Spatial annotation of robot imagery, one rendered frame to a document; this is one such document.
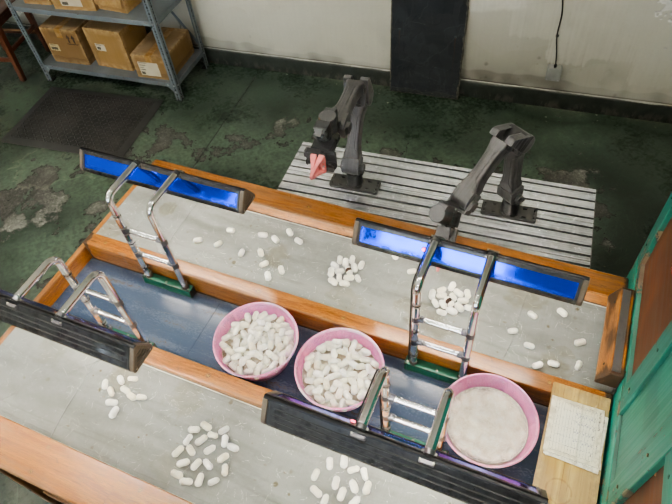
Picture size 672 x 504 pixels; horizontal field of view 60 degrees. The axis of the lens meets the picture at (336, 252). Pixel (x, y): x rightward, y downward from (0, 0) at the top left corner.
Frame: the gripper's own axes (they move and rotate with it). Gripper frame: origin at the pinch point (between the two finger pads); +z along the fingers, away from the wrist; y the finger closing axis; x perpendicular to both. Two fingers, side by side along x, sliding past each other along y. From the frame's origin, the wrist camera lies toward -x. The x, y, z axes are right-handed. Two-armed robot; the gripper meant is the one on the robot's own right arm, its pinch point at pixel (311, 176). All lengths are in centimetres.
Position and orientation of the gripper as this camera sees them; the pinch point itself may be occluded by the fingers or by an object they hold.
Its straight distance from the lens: 179.1
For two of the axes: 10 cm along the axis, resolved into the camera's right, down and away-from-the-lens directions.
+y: 9.5, 2.0, -2.5
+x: 0.8, 6.2, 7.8
